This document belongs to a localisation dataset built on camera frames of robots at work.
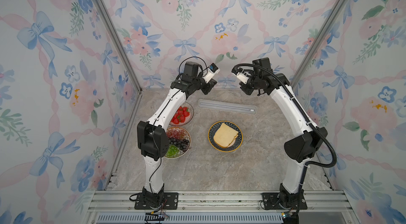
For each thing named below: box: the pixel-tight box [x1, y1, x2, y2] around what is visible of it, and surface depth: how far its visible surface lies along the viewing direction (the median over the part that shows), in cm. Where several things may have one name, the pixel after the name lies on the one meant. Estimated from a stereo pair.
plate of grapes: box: [164, 126, 192, 160], surface depth 90 cm
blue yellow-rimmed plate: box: [207, 120, 244, 153], surface depth 94 cm
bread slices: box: [213, 122, 239, 148], surface depth 94 cm
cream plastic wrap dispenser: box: [197, 98, 258, 116], surface depth 97 cm
